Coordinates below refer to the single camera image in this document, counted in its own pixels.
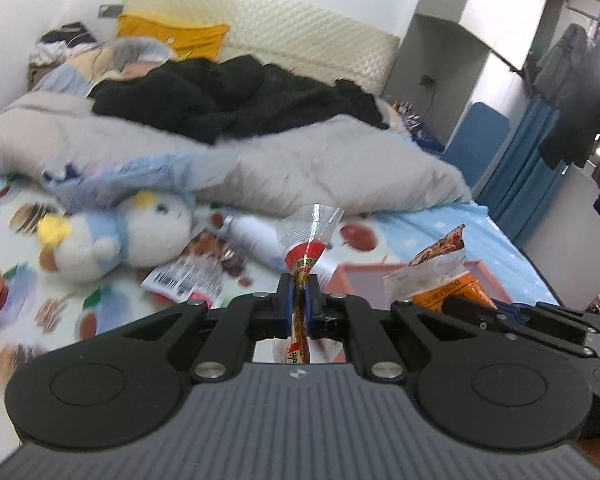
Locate grey white wardrobe cabinet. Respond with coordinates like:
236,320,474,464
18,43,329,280
384,0,546,144

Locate red and clear snack packet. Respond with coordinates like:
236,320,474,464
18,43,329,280
277,204,343,364

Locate fruit print bed sheet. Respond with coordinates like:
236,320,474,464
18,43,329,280
0,169,397,456

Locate light blue star blanket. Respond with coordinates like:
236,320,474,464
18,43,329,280
369,201,564,309

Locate orange snack packet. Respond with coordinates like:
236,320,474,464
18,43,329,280
384,224,495,312

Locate blue curtain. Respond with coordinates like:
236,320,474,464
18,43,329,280
476,96,567,247

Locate cream quilted headboard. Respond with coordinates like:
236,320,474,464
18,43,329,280
123,0,400,96

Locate yellow pillow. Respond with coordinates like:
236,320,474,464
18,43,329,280
118,12,230,61

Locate hanging dark clothes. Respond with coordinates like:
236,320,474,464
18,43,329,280
533,23,600,169

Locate black clothing pile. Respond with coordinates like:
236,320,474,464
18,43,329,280
90,55,386,145

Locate light blue plastic bag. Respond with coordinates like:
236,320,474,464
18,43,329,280
40,152,242,214

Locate folded clothes stack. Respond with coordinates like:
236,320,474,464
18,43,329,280
29,22,98,66

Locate white barcode snack packet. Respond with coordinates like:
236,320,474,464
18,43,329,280
140,255,223,309

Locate blue bedside tray with bottles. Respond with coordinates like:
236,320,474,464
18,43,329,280
391,101,445,155

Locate white and blue plush toy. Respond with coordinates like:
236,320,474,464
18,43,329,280
36,190,196,284

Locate blue covered chair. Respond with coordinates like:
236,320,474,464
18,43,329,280
442,102,510,188

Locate white spray bottle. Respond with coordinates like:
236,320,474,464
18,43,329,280
221,212,339,285

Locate orange cardboard box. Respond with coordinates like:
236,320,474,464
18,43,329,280
322,260,512,310

